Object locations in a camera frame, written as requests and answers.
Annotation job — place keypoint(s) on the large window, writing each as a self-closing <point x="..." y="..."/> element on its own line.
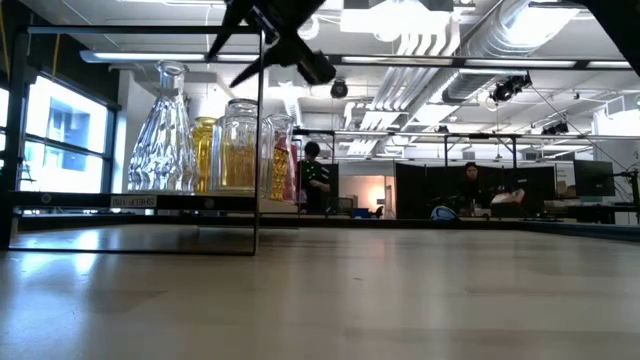
<point x="65" y="135"/>

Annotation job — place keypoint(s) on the black overhead light beam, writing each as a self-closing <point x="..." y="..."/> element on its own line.
<point x="450" y="60"/>

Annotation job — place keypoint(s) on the silver ceiling duct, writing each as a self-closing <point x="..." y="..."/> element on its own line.
<point x="500" y="45"/>

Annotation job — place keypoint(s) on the red ribbed glass vase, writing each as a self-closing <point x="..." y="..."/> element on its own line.
<point x="294" y="172"/>

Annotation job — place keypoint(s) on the black ceiling spotlight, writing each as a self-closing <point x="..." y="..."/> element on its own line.
<point x="339" y="89"/>

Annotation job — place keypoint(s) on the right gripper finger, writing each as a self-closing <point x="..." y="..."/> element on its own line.
<point x="260" y="70"/>
<point x="230" y="30"/>

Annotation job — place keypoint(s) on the black partition panel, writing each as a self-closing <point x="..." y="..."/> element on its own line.
<point x="540" y="180"/>

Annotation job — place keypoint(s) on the blue white object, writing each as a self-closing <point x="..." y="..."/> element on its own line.
<point x="444" y="214"/>

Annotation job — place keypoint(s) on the black ceiling track fixture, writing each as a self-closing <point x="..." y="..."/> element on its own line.
<point x="510" y="89"/>

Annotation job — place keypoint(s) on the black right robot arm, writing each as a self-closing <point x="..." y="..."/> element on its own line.
<point x="620" y="25"/>

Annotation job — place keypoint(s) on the short clear ribbed jar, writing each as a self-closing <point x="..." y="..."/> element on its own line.
<point x="237" y="150"/>

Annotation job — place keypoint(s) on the person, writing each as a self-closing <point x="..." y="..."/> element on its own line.
<point x="314" y="180"/>
<point x="472" y="187"/>

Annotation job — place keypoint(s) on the black computer monitor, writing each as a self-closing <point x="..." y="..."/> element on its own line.
<point x="594" y="177"/>

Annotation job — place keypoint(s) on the wooden shelf black frame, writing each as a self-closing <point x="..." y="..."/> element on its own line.
<point x="75" y="201"/>

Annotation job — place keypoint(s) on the clear diamond-cut glass vase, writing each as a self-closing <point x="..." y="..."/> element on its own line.
<point x="162" y="150"/>

